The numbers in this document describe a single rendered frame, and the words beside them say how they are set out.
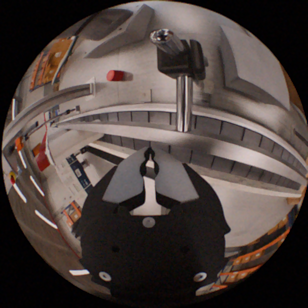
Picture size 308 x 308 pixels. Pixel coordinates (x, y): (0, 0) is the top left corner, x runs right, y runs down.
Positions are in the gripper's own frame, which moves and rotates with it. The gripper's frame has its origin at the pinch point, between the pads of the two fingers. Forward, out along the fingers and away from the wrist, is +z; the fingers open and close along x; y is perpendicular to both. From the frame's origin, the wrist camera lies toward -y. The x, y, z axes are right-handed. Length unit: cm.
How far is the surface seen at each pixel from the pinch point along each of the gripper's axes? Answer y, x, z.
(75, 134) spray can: -1.3, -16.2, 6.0
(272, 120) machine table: -7.2, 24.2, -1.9
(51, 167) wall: 284, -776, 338
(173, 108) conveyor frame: -4.3, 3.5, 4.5
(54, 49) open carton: -132, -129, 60
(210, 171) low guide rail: 3.4, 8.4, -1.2
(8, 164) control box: -6, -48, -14
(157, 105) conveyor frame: -4.6, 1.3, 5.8
